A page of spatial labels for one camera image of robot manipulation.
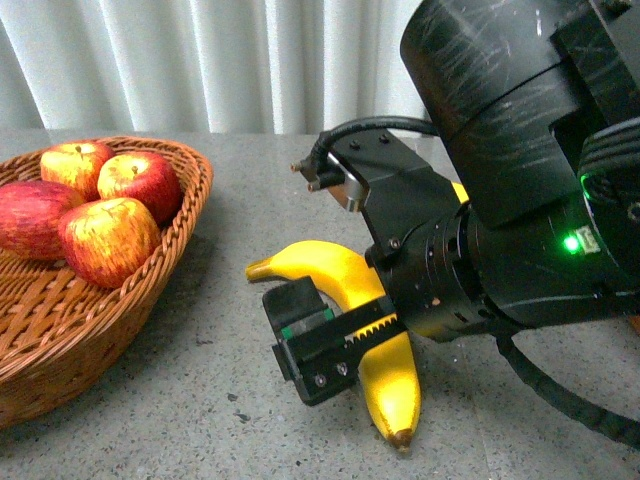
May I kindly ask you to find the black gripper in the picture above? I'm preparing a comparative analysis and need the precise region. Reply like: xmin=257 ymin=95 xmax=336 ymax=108
xmin=262 ymin=210 xmax=494 ymax=405

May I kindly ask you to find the small yellow banana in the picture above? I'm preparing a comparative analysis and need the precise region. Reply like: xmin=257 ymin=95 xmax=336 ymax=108
xmin=245 ymin=240 xmax=422 ymax=452

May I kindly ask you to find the red yellow apple front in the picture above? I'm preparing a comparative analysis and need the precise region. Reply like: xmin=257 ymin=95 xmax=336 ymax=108
xmin=58 ymin=198 xmax=161 ymax=289

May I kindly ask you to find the red apple back right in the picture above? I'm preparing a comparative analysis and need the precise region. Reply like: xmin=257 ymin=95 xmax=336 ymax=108
xmin=97 ymin=151 xmax=182 ymax=225

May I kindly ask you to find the brown wicker apple basket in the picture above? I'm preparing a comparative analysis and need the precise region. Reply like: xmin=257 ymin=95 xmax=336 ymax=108
xmin=1 ymin=136 xmax=214 ymax=428

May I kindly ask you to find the white pleated curtain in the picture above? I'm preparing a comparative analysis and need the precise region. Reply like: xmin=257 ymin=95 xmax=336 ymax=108
xmin=1 ymin=1 xmax=425 ymax=134

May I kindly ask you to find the red apple back left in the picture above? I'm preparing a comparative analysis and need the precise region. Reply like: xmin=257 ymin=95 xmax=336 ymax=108
xmin=40 ymin=141 xmax=115 ymax=202

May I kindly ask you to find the dark red apple left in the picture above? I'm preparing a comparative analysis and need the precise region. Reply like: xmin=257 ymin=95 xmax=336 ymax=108
xmin=1 ymin=180 xmax=85 ymax=260

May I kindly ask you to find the black cable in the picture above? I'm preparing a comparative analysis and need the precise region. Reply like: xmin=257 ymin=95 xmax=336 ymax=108
xmin=492 ymin=329 xmax=640 ymax=450

